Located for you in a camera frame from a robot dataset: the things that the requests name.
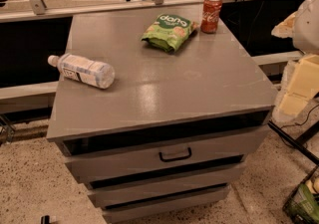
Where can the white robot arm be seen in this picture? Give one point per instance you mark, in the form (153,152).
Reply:
(302,27)

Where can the black drawer handle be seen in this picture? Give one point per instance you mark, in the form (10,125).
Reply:
(175,156)

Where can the top grey drawer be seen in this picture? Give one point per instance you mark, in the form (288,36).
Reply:
(103,166)

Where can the clear plastic water bottle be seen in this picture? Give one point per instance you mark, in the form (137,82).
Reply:
(94,73)

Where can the bottom grey drawer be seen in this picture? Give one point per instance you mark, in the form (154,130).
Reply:
(167,204)

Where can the grey drawer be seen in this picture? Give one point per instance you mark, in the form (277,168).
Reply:
(167,204)
(103,166)
(166,183)

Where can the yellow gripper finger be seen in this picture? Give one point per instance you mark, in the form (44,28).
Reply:
(303,86)
(285,28)

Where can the green rice chip bag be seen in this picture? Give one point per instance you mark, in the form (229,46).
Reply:
(168,32)

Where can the grey drawer cabinet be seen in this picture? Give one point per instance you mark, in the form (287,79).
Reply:
(210,85)

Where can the middle grey drawer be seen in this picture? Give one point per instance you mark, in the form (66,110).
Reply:
(166,183)

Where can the black wire basket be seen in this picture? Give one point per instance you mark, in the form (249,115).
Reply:
(302,205)

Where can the red cola can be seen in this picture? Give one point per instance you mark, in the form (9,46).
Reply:
(210,16)

